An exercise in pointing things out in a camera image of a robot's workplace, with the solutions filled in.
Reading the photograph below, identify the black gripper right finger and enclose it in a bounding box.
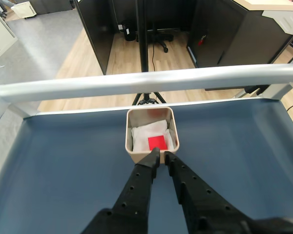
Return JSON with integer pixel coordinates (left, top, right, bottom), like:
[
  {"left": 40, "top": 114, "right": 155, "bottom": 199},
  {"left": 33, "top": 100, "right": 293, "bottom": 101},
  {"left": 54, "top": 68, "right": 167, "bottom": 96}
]
[{"left": 164, "top": 151, "right": 293, "bottom": 234}]

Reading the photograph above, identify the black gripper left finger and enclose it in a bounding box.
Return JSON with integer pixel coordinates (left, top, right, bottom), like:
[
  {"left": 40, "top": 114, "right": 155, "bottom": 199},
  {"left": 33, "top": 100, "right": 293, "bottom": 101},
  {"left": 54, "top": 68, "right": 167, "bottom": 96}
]
[{"left": 80, "top": 147, "right": 161, "bottom": 234}]

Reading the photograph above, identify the red cube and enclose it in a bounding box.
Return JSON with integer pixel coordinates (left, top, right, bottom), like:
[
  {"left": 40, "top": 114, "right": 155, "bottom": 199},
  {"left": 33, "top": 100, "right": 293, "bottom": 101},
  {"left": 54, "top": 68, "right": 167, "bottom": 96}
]
[{"left": 147, "top": 135, "right": 168, "bottom": 151}]

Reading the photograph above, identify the beige square box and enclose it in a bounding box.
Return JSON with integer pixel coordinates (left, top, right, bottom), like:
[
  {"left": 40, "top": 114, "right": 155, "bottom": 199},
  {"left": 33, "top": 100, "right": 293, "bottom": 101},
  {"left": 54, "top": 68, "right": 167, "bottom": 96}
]
[{"left": 124, "top": 106, "right": 180, "bottom": 164}]

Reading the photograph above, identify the white storage box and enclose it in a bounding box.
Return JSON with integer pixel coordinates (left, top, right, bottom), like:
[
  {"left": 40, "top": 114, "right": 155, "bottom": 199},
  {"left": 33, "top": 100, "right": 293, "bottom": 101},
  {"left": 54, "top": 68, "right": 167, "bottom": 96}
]
[{"left": 11, "top": 1, "right": 37, "bottom": 20}]

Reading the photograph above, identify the white crumpled cloth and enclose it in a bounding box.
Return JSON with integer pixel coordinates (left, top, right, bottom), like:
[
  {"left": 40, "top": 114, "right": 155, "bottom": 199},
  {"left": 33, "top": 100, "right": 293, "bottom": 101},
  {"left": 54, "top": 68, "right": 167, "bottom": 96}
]
[{"left": 131, "top": 119, "right": 175, "bottom": 152}]

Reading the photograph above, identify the dark blue-grey table mat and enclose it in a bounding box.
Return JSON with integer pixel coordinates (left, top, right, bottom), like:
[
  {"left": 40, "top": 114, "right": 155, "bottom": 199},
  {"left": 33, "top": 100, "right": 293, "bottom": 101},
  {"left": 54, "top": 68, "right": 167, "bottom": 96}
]
[{"left": 0, "top": 98, "right": 293, "bottom": 234}]

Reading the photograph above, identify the black office chair base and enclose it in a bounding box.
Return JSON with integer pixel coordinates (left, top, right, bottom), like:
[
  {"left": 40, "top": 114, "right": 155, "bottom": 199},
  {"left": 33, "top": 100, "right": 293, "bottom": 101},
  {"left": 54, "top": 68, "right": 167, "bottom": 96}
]
[{"left": 146, "top": 23, "right": 174, "bottom": 53}]

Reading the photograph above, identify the black waste bin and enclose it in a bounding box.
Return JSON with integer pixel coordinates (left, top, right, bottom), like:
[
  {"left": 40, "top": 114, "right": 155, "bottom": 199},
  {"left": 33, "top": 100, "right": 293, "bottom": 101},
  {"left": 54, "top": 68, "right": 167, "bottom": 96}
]
[{"left": 121, "top": 23, "right": 137, "bottom": 41}]

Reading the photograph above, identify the black desk partition panel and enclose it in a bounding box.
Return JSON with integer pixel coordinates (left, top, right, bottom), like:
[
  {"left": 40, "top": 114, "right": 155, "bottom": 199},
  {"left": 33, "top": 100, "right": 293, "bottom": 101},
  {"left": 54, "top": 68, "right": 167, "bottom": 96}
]
[{"left": 75, "top": 0, "right": 140, "bottom": 75}]

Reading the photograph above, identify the black desk with wooden top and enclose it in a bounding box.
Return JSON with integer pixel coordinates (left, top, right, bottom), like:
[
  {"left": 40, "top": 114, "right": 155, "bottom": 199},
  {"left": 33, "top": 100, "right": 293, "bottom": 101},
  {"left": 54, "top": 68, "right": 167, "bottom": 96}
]
[{"left": 187, "top": 0, "right": 293, "bottom": 69}]

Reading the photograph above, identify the pale grey cabinet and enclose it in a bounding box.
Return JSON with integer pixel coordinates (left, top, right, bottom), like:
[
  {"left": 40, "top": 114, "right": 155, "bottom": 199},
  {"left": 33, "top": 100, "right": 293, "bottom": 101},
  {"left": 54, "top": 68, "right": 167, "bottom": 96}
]
[{"left": 0, "top": 4, "right": 18, "bottom": 61}]

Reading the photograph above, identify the silver metal cart rail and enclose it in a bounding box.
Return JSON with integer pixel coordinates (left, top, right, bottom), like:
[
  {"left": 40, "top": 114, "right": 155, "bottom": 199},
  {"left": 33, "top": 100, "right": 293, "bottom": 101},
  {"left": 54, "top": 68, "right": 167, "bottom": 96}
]
[{"left": 0, "top": 62, "right": 293, "bottom": 134}]

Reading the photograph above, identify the thin black floor cable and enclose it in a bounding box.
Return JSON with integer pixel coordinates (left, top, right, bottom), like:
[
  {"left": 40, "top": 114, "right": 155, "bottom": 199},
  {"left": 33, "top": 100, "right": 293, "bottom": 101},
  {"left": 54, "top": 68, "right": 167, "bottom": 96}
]
[{"left": 150, "top": 43, "right": 157, "bottom": 72}]

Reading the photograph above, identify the black camera tripod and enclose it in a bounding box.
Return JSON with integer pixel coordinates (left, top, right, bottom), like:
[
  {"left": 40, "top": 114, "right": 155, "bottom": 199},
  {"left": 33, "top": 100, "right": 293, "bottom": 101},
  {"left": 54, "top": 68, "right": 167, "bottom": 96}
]
[{"left": 131, "top": 0, "right": 167, "bottom": 106}]

